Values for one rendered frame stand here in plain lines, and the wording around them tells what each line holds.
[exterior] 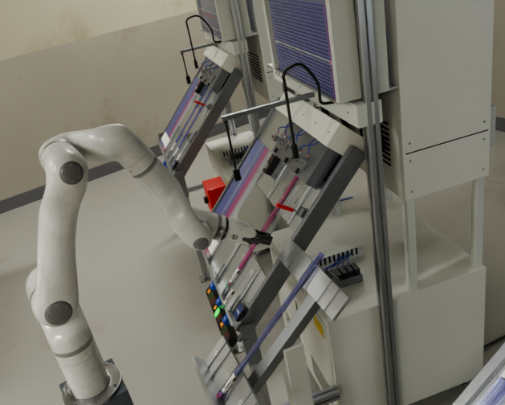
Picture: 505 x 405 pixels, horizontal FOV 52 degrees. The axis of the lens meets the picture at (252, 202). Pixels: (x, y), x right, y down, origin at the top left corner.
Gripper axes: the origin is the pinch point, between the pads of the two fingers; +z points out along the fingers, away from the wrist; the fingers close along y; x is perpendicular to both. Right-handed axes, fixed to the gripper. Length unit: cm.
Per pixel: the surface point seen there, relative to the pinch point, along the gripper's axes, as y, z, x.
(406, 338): -10, 67, 23
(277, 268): -10.0, 3.3, 5.3
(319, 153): -3.7, 4.4, -33.5
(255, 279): -1.6, 2.0, 14.7
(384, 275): -14.0, 40.0, -2.5
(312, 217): -10.1, 7.6, -14.6
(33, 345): 122, -51, 147
